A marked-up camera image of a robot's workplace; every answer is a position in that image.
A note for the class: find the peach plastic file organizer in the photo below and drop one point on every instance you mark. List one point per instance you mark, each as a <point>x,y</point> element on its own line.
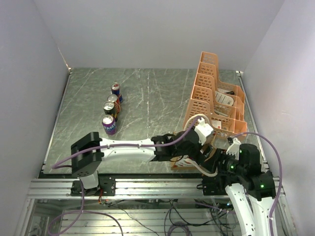
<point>202,98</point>

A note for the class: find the purple Fanta can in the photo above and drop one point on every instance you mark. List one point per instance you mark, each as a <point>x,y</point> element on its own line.
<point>109,125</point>

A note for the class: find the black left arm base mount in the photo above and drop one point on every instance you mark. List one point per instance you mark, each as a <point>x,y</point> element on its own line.
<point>106,187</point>

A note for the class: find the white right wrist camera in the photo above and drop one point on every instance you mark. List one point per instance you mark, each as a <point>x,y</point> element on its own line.
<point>234,146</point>

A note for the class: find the white paper card box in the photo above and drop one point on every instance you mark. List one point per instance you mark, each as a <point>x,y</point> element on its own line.
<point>216,124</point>

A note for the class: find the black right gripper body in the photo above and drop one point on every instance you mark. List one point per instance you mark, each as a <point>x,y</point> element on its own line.
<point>228,163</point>

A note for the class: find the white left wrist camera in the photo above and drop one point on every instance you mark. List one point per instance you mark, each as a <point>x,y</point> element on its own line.
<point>204,131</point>

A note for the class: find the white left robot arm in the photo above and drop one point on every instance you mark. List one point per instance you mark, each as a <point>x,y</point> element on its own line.
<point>89,151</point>

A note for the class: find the blue silver energy drink can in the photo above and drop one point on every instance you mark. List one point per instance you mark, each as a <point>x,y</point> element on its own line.
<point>116,89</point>

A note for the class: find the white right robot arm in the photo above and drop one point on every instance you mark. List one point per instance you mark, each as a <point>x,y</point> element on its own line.
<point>251,191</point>

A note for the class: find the white label packet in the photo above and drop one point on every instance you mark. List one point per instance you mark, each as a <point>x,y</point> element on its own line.
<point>224,99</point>

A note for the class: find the watermelon print canvas bag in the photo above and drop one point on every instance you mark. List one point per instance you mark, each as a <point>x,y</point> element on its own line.
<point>189,125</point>

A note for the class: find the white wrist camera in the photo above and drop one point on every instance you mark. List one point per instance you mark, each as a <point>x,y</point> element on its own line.
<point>204,131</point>
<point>234,146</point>

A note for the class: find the aluminium mounting rail frame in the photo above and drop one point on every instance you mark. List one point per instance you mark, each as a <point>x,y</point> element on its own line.
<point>119,188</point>

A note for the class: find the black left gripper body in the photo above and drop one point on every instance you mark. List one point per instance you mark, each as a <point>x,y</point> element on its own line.
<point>194,152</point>

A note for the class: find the red cola can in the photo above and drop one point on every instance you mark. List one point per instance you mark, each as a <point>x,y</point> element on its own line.
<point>114,98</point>

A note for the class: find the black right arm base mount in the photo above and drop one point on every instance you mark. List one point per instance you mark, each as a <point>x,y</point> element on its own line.
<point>214,186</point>

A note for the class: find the black yellow soda can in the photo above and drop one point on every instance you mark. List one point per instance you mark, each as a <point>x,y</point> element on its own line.
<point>110,109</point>

